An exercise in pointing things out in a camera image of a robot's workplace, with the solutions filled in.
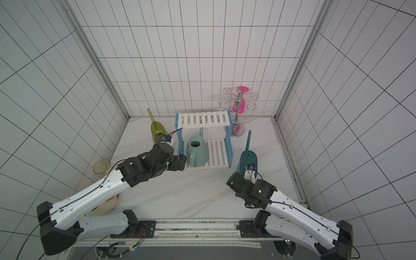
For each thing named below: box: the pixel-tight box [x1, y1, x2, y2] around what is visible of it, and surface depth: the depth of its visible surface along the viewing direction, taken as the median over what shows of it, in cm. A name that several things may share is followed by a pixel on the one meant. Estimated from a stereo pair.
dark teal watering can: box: [239, 130, 258, 179], surface depth 80 cm
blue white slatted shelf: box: [174, 109, 234, 171], surface depth 94 cm
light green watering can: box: [186, 127, 210, 168], surface depth 85 cm
